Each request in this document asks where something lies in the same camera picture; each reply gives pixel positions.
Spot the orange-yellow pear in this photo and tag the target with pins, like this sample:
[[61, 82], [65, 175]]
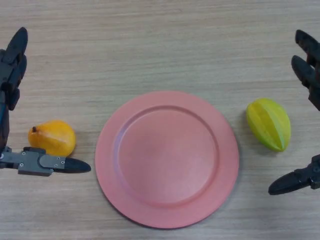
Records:
[[53, 137]]

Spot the yellow-green starfruit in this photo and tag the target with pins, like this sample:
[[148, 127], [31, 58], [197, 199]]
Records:
[[270, 125]]

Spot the pink round plate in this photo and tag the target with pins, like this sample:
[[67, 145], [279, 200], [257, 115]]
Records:
[[167, 160]]

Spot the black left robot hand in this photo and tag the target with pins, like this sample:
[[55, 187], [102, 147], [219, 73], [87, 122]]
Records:
[[32, 162]]

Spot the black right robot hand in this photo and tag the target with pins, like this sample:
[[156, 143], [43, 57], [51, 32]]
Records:
[[311, 72]]

